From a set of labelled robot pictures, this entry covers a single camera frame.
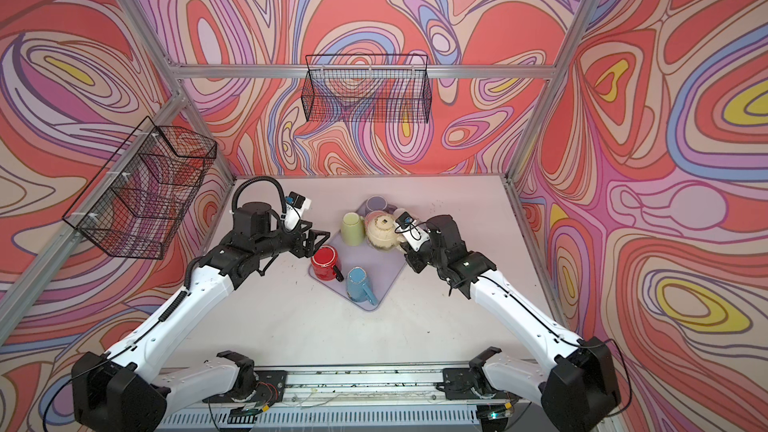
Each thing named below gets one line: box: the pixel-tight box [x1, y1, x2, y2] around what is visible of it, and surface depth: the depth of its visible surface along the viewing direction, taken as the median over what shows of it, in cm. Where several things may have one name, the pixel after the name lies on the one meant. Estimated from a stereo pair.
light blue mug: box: [346, 266, 378, 306], surface depth 84 cm
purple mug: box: [356, 195, 398, 217], surface depth 103 cm
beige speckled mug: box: [367, 214, 406, 254], surface depth 80 cm
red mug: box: [311, 244, 344, 282], surface depth 90 cm
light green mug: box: [341, 212, 365, 247], surface depth 97 cm
